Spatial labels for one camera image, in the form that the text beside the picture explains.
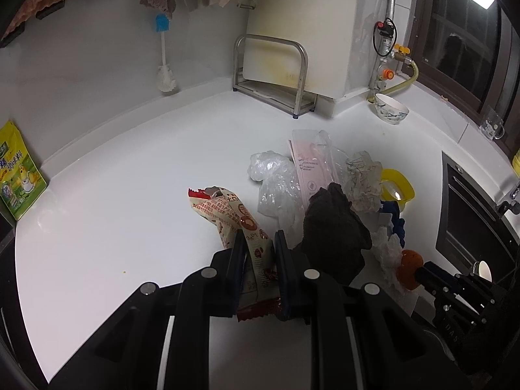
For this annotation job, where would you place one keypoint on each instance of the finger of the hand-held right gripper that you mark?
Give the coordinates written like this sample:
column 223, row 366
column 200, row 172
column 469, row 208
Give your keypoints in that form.
column 436, row 277

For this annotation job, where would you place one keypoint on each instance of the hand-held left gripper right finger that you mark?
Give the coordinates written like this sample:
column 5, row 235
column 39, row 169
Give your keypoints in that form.
column 281, row 266

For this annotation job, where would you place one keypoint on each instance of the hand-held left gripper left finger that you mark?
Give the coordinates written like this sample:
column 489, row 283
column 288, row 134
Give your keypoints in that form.
column 240, row 266

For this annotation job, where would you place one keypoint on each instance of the orange round sponge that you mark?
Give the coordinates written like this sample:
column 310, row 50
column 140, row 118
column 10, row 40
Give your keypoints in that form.
column 406, row 272

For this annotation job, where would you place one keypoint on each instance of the red and beige snack wrapper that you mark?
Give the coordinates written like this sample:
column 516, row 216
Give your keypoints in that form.
column 227, row 211

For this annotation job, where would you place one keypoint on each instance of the grid printed paper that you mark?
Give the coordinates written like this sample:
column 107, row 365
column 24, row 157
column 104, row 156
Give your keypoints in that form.
column 363, row 178

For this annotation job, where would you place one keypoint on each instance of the white ceramic cup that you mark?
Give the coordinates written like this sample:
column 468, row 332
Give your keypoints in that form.
column 484, row 270

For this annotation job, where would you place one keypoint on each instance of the white tissue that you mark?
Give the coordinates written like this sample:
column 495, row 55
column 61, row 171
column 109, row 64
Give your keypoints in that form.
column 388, row 252

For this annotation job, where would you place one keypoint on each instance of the dark brown cloth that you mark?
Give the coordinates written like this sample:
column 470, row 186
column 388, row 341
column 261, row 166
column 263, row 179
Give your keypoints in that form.
column 333, row 227

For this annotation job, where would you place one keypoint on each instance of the blue cloth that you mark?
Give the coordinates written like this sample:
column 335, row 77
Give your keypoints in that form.
column 396, row 219

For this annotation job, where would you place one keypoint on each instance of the crumpled clear plastic bag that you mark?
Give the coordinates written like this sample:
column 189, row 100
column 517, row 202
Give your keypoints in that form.
column 272, row 183

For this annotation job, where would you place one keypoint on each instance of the cartoon printed glass cup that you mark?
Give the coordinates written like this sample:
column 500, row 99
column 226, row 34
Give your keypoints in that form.
column 491, row 124

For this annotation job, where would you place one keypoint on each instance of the metal board rack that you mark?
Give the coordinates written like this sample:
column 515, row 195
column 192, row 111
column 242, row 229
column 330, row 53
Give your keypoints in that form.
column 300, row 101

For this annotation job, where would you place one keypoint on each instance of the white floral ceramic bowl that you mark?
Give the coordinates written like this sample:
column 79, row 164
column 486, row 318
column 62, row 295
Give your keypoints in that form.
column 392, row 109

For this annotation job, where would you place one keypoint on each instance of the black cooktop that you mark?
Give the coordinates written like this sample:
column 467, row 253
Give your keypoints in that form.
column 6, row 292

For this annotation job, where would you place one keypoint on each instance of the yellow green seasoning pouch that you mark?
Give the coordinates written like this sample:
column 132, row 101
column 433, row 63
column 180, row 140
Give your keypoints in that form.
column 20, row 170

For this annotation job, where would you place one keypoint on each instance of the white cutting board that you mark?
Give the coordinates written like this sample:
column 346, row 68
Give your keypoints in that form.
column 300, row 16

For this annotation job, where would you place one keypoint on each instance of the white peeler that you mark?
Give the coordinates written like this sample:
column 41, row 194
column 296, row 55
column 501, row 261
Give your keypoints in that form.
column 247, row 2

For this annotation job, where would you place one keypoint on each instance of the grey gas pipe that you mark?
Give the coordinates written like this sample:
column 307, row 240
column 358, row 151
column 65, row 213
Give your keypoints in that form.
column 391, row 8

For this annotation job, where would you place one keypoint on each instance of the black hanging block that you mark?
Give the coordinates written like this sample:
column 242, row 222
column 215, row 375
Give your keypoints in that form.
column 50, row 9

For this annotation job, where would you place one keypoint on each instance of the dark window frame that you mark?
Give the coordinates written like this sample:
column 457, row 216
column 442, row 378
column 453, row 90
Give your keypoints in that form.
column 422, row 28

